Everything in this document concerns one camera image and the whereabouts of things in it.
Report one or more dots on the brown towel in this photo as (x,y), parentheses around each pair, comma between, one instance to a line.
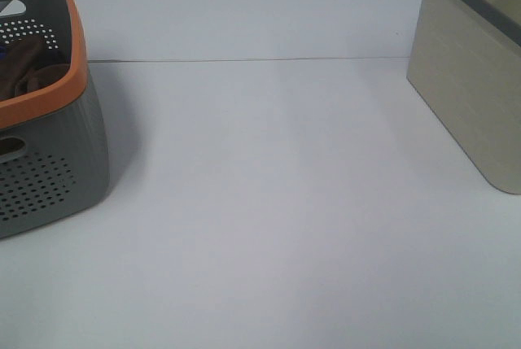
(29,66)

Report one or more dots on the blue towel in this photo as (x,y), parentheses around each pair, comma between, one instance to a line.
(3,52)

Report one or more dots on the grey basket with orange rim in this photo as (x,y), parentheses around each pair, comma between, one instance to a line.
(54,156)

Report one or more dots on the beige basket with grey rim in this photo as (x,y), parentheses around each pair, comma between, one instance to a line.
(465,64)

